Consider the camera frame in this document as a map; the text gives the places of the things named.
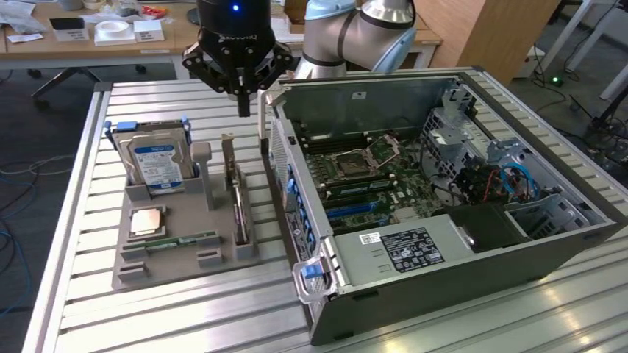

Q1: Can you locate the grey power supply unit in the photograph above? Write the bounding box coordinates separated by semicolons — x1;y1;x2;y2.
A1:
321;215;474;290

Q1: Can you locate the black wire bundle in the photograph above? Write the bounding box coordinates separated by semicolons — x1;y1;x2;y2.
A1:
449;164;501;206

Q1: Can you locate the white paper stack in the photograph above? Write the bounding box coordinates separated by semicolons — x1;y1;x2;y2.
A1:
273;16;306;44

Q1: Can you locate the white tape roll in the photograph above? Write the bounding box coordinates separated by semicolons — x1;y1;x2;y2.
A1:
94;20;129;36

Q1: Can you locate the copper-toned CPU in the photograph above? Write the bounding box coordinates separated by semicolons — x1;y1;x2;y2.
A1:
128;209;165;236

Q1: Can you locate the wooden cabinet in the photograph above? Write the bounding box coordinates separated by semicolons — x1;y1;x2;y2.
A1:
406;0;562;86

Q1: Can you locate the wooden desk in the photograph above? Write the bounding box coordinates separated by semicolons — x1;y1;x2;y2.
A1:
0;0;445;80

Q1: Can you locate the hard disk with blue rails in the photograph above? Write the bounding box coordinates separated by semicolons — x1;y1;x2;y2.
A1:
104;115;192;196

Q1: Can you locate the white box with red button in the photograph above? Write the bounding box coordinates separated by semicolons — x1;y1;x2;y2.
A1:
520;44;546;80

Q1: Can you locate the silver drive cage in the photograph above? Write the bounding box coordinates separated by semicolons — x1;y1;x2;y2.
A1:
420;83;496;166

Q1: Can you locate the small white box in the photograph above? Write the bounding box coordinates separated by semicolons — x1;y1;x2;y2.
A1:
132;20;165;43

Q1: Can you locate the green motherboard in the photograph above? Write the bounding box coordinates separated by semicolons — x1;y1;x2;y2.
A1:
293;124;460;236

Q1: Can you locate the green RAM stick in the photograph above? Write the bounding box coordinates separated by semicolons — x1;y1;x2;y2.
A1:
121;231;220;254

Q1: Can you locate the flat white box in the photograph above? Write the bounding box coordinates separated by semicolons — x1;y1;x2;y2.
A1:
92;27;138;48

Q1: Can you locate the silver chipset heatsink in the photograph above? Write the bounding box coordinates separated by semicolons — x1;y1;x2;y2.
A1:
392;207;421;224

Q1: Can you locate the white floor cable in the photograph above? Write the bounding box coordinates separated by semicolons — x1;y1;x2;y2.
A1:
0;154;74;177

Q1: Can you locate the white paper card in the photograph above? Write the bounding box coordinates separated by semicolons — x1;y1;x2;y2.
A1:
5;32;45;44

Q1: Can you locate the black graphics card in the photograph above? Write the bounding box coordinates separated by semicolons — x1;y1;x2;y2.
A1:
218;132;254;246

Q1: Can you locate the black RAM slot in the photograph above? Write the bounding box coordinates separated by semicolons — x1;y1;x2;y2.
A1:
298;132;368;142
302;140;370;150
305;144;372;154
301;136;369;146

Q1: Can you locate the blue floor cable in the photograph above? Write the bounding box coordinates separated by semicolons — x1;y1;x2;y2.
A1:
0;176;38;317

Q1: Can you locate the open grey PC case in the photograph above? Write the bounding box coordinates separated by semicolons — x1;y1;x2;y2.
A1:
257;65;628;347

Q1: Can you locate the black equipment stand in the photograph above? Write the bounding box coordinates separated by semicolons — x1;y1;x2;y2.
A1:
568;93;628;166

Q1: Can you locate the crumpled clear plastic bag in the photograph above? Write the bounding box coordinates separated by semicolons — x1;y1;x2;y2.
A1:
0;0;48;34

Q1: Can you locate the white table frame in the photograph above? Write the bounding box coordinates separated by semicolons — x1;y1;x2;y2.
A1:
533;0;628;101

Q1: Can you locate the red wire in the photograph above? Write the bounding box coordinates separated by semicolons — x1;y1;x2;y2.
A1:
492;172;521;202

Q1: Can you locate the black chair base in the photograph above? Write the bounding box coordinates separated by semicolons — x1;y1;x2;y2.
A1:
26;65;148;108

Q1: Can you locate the silver metal bracket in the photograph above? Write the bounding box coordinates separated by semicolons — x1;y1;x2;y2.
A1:
484;136;537;167

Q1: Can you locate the dark small pouch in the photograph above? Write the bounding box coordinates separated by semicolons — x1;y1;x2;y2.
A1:
113;0;141;18

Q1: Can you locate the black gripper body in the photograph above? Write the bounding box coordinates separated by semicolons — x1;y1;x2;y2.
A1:
194;0;277;74

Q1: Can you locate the blue data wire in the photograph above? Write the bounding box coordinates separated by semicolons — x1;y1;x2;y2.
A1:
498;161;541;202

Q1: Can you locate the brown cardboard box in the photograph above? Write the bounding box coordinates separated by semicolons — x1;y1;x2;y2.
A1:
284;0;308;26

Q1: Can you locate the grey parts rack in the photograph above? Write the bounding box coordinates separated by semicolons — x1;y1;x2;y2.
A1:
110;141;261;291

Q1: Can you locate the silver disk bay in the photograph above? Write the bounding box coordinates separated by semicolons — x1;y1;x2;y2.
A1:
502;193;593;240

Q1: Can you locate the white box with black top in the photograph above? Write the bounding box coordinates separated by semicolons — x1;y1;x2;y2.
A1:
48;16;90;42

